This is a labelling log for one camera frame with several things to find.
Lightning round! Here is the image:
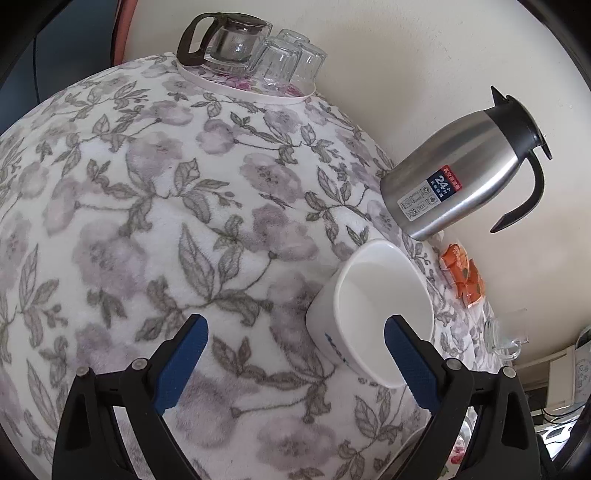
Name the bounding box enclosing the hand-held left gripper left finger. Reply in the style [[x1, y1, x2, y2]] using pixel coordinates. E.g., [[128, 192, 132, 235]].
[[52, 313, 209, 480]]

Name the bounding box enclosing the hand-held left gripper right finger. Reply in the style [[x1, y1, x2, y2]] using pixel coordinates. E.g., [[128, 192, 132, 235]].
[[383, 314, 541, 480]]

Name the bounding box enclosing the white cup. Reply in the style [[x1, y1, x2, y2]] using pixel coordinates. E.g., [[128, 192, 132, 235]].
[[305, 239, 435, 388]]

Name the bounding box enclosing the glass mug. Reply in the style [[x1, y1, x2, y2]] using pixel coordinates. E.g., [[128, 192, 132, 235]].
[[482, 307, 532, 361]]

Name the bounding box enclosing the pink floral plate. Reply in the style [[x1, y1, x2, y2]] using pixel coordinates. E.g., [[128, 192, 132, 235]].
[[443, 406, 478, 480]]

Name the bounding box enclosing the orange snack packet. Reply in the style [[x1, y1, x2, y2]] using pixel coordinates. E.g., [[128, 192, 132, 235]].
[[438, 243, 485, 309]]

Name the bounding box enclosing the floral tablecloth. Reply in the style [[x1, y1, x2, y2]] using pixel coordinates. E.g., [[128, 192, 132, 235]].
[[0, 53, 504, 480]]

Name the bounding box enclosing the stainless steel thermos jug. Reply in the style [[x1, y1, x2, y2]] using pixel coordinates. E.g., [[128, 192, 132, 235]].
[[379, 85, 553, 241]]

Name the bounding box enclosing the floral serving tray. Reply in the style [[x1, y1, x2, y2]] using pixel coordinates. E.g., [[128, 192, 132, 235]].
[[175, 51, 318, 106]]

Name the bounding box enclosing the small drinking glass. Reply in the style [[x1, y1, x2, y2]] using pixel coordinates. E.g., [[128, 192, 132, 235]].
[[274, 28, 311, 47], [245, 37, 301, 88], [288, 44, 328, 92]]

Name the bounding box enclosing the glass teapot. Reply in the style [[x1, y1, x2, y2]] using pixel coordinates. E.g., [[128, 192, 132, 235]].
[[175, 12, 273, 75]]

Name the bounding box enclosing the dark blue cabinet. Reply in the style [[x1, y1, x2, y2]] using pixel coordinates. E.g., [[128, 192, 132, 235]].
[[0, 0, 119, 139]]

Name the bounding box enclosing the pink board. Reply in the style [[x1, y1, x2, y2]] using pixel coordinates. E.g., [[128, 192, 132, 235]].
[[115, 0, 139, 63]]

